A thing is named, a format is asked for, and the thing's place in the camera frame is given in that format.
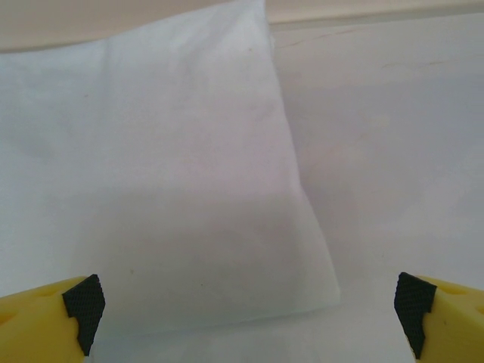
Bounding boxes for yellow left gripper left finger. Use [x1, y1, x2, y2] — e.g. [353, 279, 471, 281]
[0, 274, 107, 363]

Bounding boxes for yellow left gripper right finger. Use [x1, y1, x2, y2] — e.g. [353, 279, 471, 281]
[393, 271, 484, 363]

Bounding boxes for white printed t-shirt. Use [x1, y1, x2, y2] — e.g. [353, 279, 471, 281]
[0, 0, 343, 338]

